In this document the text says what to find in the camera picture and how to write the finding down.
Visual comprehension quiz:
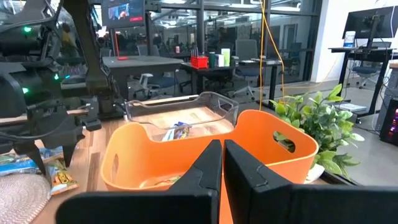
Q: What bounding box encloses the light blue orange Chewy bar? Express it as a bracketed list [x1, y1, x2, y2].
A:
[45, 157, 80, 196]

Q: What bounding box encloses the green orange Chewy bar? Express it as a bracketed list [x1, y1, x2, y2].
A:
[139, 173, 184, 189]

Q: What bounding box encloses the yellow hanging extension cable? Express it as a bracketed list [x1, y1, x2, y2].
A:
[258, 0, 286, 111]

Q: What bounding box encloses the grey office chair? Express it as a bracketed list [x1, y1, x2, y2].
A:
[231, 39, 267, 101]

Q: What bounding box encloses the round woven beige mat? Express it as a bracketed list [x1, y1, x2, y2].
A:
[0, 172, 53, 224]

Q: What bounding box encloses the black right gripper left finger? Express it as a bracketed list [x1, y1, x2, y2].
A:
[55, 139, 223, 224]

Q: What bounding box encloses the grey office table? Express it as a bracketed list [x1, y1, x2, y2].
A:
[102, 55, 185, 100]

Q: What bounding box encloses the black standing desk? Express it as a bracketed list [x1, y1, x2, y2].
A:
[328, 46, 398, 116]

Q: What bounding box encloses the computer tower with lights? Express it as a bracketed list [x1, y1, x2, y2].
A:
[379, 98, 398, 146]

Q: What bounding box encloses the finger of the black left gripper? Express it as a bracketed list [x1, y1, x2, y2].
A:
[14, 141, 47, 175]
[62, 144, 78, 169]

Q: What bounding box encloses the black computer monitor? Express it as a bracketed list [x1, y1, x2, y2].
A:
[341, 5, 398, 40]

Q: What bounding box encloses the green potted plant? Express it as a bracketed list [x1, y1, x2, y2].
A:
[269, 83, 366, 184]

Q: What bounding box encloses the white blue office chair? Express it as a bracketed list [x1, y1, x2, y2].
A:
[132, 73, 178, 100]

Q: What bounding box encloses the red pen box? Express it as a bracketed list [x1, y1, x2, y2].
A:
[190, 55, 210, 70]

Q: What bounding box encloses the light green container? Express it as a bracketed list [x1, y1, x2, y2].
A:
[221, 48, 231, 67]

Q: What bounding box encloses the purple green granola bar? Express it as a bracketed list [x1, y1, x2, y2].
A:
[0, 146, 65, 164]
[161, 121, 193, 142]

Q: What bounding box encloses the black office desk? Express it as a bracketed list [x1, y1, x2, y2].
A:
[181, 58, 284, 108]

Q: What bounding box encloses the wall mounted screen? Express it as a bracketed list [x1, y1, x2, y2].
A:
[101, 0, 146, 29]

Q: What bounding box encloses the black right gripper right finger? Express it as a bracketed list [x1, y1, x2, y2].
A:
[224, 139, 398, 224]

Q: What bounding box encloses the clear plastic bin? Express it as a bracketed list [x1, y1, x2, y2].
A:
[124, 91, 240, 142]

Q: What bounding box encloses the white blue wipes canister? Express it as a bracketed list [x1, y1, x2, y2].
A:
[343, 30, 356, 49]

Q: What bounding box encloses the person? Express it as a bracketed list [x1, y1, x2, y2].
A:
[214, 26, 234, 47]

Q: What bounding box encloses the orange plastic basket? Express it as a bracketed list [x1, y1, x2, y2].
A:
[100, 109, 320, 224]

